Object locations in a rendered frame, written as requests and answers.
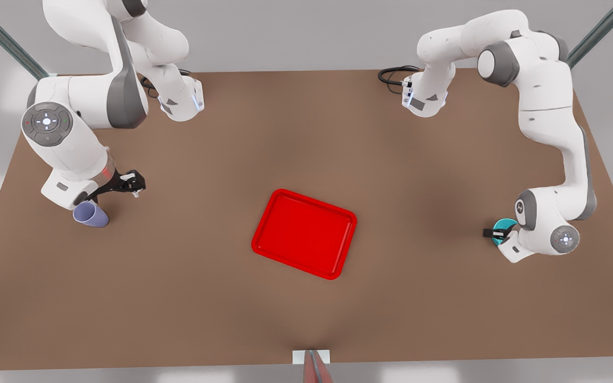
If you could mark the teal bowl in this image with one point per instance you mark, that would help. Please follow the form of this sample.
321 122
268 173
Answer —
502 224

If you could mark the purple cup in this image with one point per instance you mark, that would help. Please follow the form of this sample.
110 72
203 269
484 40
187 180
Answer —
91 215

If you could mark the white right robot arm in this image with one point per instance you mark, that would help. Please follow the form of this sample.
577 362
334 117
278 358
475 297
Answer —
80 96

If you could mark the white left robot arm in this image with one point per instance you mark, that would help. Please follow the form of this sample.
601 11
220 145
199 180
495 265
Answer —
546 106

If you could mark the red rectangular tray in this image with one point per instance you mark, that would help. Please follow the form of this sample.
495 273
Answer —
305 233

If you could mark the silver frame post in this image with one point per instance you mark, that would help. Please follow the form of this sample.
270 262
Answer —
599 31
6 38
317 369

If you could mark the white post foot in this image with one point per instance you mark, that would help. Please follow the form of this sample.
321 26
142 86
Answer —
297 356

